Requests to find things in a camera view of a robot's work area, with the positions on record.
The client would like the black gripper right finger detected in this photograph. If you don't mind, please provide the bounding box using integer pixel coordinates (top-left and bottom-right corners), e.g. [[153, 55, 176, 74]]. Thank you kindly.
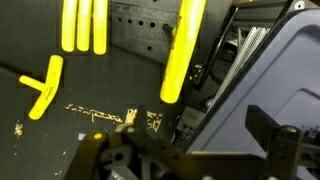
[[245, 105, 320, 180]]

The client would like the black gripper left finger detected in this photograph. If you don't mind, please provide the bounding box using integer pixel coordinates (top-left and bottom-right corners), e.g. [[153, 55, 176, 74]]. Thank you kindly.
[[63, 104, 268, 180]]

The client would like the black hex key stand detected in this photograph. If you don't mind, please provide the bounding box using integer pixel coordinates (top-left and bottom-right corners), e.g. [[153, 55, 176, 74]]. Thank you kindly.
[[109, 0, 181, 64]]

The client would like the big yellow T-handle on table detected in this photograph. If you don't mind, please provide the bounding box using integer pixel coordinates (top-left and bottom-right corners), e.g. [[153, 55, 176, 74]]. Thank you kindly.
[[19, 55, 63, 120]]

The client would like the small yellow T-handle key one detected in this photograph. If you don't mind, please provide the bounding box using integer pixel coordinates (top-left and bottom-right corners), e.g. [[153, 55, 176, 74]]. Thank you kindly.
[[61, 0, 77, 52]]

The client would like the small yellow T-handle key three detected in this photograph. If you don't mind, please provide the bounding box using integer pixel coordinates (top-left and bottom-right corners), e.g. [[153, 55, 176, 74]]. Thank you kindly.
[[93, 0, 108, 55]]

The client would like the small yellow T-handle key two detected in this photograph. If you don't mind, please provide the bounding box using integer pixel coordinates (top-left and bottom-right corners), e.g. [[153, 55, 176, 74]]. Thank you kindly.
[[77, 0, 92, 51]]

